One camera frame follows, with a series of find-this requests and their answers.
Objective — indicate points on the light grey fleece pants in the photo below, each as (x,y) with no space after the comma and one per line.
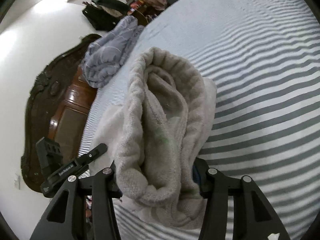
(154,137)

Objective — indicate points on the folded blue-grey quilt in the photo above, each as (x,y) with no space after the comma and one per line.
(106,55)

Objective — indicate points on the dark hanging clothes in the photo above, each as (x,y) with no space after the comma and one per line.
(104,15)

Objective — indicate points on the dark carved wooden headboard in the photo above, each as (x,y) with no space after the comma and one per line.
(57,109)

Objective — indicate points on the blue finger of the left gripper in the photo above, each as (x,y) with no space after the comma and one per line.
(92,155)

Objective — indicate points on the grey white striped bed sheet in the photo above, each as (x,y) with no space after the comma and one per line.
(263,56)

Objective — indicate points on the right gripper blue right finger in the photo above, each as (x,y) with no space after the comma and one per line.
(254,216)

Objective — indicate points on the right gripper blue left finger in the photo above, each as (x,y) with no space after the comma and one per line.
(65,218)

